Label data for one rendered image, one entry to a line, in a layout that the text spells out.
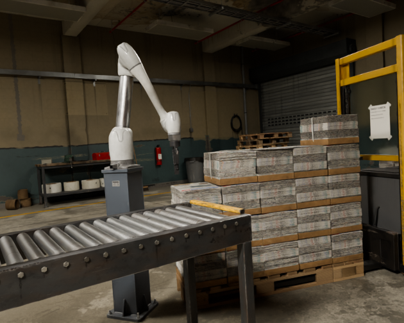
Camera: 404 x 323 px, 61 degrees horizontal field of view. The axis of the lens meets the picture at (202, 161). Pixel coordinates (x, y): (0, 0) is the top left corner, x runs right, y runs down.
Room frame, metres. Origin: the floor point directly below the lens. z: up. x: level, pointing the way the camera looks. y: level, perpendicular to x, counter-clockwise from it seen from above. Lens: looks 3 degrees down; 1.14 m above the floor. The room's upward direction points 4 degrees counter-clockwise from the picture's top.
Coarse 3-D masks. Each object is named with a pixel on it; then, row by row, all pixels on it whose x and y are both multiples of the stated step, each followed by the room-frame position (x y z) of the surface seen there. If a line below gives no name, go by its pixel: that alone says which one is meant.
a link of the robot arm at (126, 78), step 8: (120, 64) 2.48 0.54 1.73; (120, 72) 2.50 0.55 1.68; (128, 72) 2.49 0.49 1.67; (120, 80) 2.51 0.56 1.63; (128, 80) 2.50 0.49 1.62; (120, 88) 2.50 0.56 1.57; (128, 88) 2.50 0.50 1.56; (120, 96) 2.50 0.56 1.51; (128, 96) 2.50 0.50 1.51; (120, 104) 2.49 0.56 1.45; (128, 104) 2.51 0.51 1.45; (120, 112) 2.49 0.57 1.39; (128, 112) 2.51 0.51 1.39; (120, 120) 2.48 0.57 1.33; (128, 120) 2.51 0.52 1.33; (128, 128) 2.50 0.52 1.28
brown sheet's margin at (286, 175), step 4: (292, 172) 2.51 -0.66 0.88; (260, 176) 2.44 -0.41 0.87; (264, 176) 2.44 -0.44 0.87; (268, 176) 2.45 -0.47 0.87; (272, 176) 2.46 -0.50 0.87; (276, 176) 2.47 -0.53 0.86; (280, 176) 2.48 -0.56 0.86; (284, 176) 2.49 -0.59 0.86; (288, 176) 2.50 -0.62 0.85; (292, 176) 2.51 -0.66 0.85; (260, 180) 2.44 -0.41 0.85; (264, 180) 2.44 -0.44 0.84; (268, 180) 2.45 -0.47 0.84; (272, 180) 2.46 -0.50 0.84
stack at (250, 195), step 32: (192, 192) 2.29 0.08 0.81; (224, 192) 2.36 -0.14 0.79; (256, 192) 2.43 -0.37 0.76; (288, 192) 2.51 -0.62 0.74; (320, 192) 2.58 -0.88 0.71; (256, 224) 2.42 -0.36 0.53; (288, 224) 2.49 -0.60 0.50; (320, 224) 2.57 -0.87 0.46; (224, 256) 2.36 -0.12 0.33; (256, 256) 2.42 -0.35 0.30; (288, 256) 2.49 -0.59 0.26; (320, 256) 2.57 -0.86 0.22; (224, 288) 2.35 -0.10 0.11; (256, 288) 2.42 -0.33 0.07; (288, 288) 2.49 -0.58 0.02
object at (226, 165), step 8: (224, 152) 2.43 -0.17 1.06; (232, 152) 2.39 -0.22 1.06; (240, 152) 2.41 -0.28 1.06; (248, 152) 2.43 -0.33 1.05; (256, 152) 2.44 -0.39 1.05; (216, 160) 2.43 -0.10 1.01; (224, 160) 2.38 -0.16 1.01; (232, 160) 2.41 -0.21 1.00; (240, 160) 2.42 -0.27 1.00; (248, 160) 2.43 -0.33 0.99; (216, 168) 2.43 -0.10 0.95; (224, 168) 2.39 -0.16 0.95; (232, 168) 2.40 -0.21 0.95; (240, 168) 2.42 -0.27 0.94; (248, 168) 2.43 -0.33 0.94; (216, 176) 2.43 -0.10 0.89; (224, 176) 2.39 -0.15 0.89; (232, 176) 2.39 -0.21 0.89; (240, 176) 2.41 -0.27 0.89; (248, 176) 2.43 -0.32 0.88; (232, 184) 2.39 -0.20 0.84
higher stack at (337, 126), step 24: (312, 120) 2.79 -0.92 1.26; (336, 120) 2.63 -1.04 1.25; (336, 144) 2.64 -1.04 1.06; (336, 168) 2.62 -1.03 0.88; (336, 192) 2.61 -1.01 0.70; (360, 192) 2.68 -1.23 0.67; (336, 216) 2.61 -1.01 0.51; (360, 216) 2.68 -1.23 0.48; (336, 240) 2.61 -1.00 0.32; (360, 240) 2.68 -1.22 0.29; (336, 264) 2.61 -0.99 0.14; (360, 264) 2.67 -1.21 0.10
